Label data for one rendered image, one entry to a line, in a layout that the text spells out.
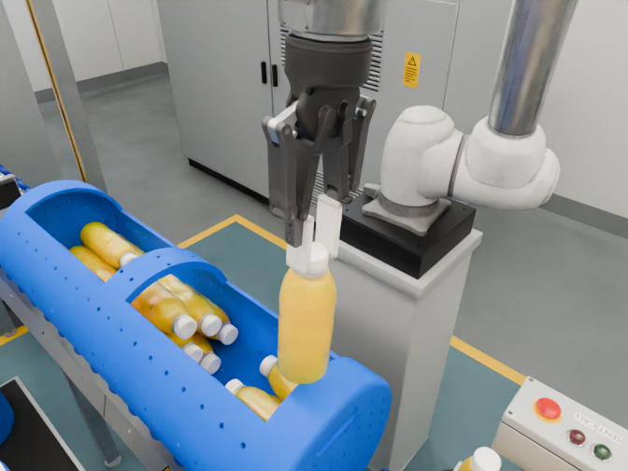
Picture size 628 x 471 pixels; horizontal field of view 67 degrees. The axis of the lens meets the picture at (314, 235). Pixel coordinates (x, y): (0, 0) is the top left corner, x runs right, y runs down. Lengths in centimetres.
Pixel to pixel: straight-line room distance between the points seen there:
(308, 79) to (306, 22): 4
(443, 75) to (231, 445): 178
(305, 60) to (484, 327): 227
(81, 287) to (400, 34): 172
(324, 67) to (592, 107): 298
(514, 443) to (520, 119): 61
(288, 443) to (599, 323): 236
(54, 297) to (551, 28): 101
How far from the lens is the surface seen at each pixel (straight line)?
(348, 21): 39
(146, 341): 80
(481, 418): 223
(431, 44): 217
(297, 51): 41
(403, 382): 146
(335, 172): 49
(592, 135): 338
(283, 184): 43
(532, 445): 88
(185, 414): 74
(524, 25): 99
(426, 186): 116
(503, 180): 112
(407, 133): 113
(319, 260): 51
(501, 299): 277
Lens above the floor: 176
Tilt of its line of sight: 35 degrees down
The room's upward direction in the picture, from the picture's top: straight up
